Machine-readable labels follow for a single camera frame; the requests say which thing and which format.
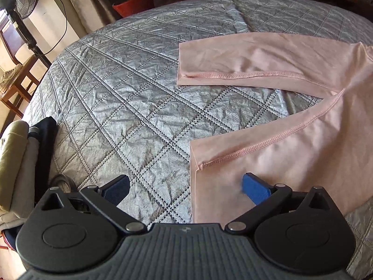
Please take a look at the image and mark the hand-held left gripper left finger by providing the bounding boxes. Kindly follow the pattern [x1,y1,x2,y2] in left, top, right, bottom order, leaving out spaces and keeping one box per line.
[39,174,148,235]

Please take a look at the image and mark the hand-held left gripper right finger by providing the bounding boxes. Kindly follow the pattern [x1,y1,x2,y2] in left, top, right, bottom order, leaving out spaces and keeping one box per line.
[224,173,333,234]

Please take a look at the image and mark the pink pants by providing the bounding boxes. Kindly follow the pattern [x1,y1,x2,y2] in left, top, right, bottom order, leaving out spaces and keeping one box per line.
[177,32,373,224]

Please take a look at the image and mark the navy folded garment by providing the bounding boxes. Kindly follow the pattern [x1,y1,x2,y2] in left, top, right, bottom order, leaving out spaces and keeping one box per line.
[28,117,59,196]

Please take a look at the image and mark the grey folded garment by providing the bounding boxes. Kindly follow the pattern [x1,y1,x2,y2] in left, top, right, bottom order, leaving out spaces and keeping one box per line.
[23,138,40,207]

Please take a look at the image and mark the silver quilted bedspread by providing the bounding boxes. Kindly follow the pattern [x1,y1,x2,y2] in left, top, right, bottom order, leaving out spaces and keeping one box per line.
[22,0,373,280]

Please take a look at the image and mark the wooden chair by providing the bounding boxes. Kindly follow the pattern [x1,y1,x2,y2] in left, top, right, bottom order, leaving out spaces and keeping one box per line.
[0,20,44,120]

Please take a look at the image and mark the red plant pot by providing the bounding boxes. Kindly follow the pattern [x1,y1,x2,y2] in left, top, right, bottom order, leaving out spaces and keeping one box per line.
[113,0,154,18]

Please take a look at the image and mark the black standing fan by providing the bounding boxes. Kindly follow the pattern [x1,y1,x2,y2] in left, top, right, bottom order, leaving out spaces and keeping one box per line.
[0,0,51,67]

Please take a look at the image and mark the black fan cable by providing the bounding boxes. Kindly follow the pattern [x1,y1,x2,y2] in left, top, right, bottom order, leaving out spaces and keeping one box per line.
[41,0,68,56]

